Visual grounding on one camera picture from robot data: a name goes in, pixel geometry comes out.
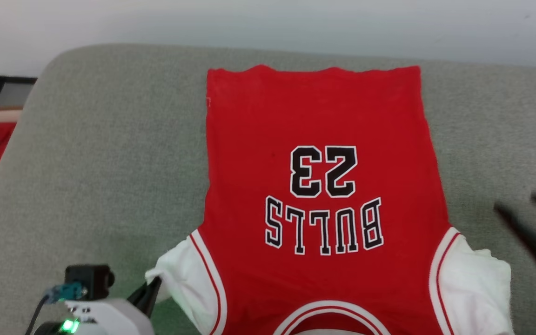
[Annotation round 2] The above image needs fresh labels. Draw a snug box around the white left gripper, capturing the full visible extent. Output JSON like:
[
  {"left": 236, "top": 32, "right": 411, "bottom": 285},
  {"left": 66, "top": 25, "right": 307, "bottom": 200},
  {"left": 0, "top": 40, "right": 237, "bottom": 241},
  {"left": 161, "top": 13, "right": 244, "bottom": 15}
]
[{"left": 33, "top": 276, "right": 162, "bottom": 335}]

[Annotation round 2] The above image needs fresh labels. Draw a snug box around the red white basketball jersey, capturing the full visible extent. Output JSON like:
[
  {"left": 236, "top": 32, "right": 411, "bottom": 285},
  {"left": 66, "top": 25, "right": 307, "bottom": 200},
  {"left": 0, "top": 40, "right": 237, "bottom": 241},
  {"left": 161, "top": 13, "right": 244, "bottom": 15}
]
[{"left": 145, "top": 65, "right": 515, "bottom": 335}]

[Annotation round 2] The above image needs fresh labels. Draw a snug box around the grey fabric sofa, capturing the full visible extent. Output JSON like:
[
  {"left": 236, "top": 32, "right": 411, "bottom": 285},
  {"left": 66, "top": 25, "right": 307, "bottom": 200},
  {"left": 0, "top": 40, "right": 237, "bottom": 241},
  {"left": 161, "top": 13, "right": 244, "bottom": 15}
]
[{"left": 0, "top": 43, "right": 536, "bottom": 335}]

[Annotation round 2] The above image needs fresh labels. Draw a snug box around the teal plug black cable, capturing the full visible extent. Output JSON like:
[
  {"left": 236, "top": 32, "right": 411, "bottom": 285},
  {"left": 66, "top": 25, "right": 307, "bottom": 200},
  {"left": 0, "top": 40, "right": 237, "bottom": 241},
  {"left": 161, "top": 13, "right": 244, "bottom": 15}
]
[{"left": 25, "top": 282, "right": 88, "bottom": 335}]

